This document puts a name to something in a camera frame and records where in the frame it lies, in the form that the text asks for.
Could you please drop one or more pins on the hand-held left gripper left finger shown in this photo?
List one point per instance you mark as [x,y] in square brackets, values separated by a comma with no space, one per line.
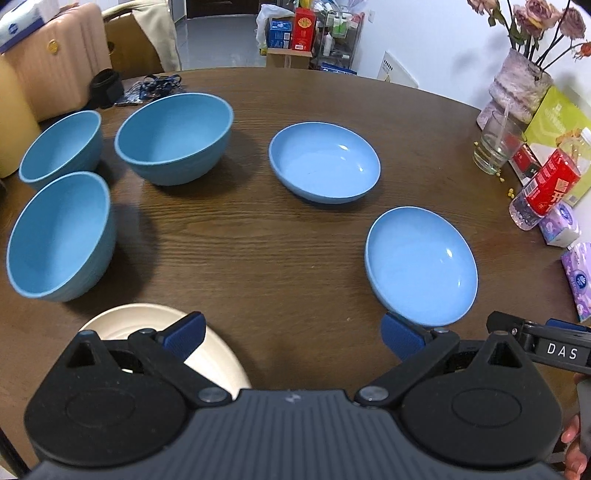
[187,332]

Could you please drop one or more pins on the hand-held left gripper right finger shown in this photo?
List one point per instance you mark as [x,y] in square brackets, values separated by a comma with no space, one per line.
[401,340]

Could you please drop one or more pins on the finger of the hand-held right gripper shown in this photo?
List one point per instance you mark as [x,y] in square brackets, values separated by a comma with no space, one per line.
[558,348]

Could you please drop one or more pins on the cream round plate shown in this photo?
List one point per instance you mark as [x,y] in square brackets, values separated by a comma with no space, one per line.
[115,318]

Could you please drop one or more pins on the blue shallow plate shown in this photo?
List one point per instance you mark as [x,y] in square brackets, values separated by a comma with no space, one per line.
[420,267]
[323,157]

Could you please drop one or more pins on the blue deep bowl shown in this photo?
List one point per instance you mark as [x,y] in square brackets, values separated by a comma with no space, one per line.
[175,134]
[60,152]
[55,240]

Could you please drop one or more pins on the person's right hand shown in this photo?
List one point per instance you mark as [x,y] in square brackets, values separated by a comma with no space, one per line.
[575,457]

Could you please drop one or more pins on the red label plastic bottle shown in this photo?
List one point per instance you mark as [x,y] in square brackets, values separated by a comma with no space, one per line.
[551,184]

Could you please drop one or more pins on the red black box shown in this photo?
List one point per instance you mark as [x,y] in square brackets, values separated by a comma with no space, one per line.
[526,162]

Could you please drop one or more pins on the clear drinking glass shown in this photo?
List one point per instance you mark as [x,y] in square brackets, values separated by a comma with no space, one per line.
[494,154]

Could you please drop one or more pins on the clear straw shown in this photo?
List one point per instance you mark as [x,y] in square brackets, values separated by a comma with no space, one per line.
[503,122]

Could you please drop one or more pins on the green paper bag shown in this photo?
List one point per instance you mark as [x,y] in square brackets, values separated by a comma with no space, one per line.
[558,115]

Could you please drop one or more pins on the black cup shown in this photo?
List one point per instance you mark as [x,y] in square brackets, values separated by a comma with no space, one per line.
[106,90]

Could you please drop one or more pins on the pink mottled vase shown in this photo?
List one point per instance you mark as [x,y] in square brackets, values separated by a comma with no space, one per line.
[519,87]

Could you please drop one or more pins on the yellow thermos jug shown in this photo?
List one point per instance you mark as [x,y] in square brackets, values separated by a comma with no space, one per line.
[14,129]

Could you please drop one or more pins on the white board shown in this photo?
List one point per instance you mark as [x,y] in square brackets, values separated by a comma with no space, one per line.
[398,70]

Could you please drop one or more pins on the blue package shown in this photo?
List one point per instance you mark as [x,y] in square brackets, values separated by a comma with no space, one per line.
[339,69]

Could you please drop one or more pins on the wooden chair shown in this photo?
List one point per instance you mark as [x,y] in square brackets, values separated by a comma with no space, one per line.
[124,55]

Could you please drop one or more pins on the pink suitcase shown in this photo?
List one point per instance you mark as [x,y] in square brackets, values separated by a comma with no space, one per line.
[60,60]

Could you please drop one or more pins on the white bottle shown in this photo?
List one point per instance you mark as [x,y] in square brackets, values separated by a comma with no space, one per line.
[328,45]

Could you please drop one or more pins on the beige coat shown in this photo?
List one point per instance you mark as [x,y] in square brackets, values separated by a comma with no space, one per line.
[154,27]

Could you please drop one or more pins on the blue box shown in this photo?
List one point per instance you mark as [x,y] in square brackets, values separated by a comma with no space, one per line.
[280,34]

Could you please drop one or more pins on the white plastic bag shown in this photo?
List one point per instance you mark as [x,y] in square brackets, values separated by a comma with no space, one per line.
[268,14]

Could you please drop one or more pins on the dried pink flowers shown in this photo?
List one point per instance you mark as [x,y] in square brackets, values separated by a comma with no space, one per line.
[535,16]

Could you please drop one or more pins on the white blue tissue pack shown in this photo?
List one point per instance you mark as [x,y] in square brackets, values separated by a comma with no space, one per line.
[18,23]

